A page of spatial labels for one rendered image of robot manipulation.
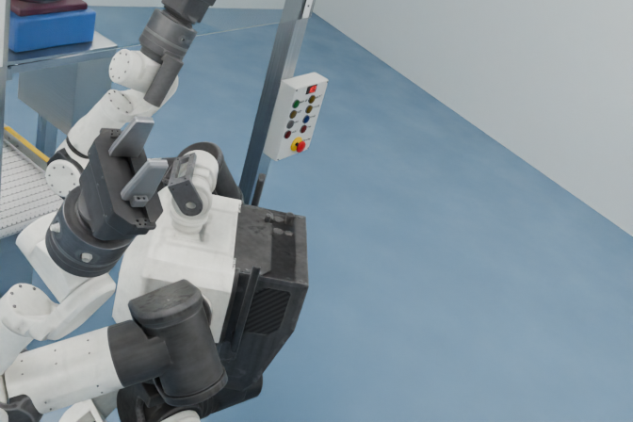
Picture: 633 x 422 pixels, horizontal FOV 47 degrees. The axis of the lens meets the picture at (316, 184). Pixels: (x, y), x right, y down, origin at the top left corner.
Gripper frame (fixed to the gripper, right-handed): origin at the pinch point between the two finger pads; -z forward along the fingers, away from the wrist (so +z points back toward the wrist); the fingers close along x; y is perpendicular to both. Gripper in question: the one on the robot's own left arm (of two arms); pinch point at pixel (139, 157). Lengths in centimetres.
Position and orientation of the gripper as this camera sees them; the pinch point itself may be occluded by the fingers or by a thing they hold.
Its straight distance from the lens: 77.1
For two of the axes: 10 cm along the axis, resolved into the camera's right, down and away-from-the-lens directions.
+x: -3.6, -8.3, 4.3
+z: -5.3, 5.6, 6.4
